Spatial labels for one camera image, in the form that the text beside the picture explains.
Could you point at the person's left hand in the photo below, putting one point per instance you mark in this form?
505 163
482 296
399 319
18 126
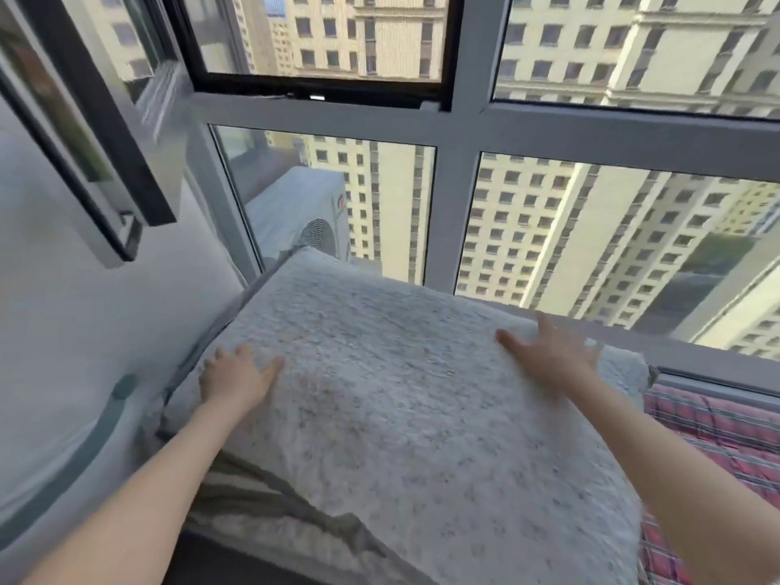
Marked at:
238 381

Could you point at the person's right hand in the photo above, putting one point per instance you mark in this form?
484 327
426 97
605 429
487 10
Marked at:
549 357

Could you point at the person's right forearm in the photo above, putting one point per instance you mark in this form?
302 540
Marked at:
695 469

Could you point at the person's left forearm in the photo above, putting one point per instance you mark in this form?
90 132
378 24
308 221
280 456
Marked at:
134 505

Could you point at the white teal-striped quilt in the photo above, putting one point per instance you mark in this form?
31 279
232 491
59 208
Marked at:
61 359

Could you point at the white outdoor air conditioner unit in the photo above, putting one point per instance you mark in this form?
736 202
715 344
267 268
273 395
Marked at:
305 207

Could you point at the red plaid folded cloth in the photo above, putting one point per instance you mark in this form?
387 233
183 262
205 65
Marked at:
719 445

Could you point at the folded bedding on windowsill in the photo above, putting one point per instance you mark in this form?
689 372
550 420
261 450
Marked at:
463 128

